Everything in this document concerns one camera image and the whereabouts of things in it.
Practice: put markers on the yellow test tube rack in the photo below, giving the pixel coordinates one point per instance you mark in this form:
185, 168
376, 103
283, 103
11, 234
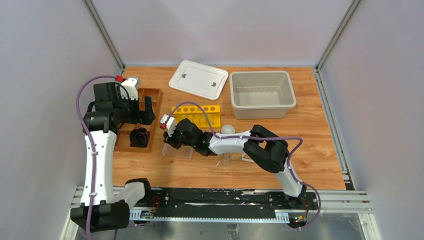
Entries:
196, 116

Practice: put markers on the wooden compartment tray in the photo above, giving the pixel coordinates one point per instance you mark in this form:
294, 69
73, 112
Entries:
138, 138

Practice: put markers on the clear well plate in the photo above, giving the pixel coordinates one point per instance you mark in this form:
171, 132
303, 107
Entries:
184, 152

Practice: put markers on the white porcelain dish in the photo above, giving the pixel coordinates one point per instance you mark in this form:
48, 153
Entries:
227, 129

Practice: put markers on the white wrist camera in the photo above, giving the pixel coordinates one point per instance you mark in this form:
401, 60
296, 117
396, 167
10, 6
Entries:
130, 88
168, 123

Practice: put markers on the white plastic bin lid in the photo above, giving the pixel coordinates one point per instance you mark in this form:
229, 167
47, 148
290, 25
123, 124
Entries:
199, 80

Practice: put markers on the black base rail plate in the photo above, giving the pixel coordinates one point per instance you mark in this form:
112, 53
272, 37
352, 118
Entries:
223, 205

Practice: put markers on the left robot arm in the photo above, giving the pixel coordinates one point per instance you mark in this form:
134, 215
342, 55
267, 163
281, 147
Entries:
114, 105

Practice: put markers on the small clear glass jar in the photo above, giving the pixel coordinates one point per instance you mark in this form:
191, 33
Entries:
226, 159

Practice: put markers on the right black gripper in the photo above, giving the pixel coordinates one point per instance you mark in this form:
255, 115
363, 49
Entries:
171, 140

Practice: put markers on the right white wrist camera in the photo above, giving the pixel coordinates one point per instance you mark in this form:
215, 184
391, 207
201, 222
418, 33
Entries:
168, 123

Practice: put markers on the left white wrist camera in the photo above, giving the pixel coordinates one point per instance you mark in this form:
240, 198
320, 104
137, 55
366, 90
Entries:
130, 88

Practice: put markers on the white clay triangle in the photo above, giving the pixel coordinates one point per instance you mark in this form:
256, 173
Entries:
245, 158

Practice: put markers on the beige plastic bin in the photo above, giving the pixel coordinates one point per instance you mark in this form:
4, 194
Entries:
261, 94

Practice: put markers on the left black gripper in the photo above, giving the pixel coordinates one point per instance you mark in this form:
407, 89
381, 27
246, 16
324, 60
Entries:
138, 110

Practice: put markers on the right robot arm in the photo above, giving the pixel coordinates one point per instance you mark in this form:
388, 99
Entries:
269, 151

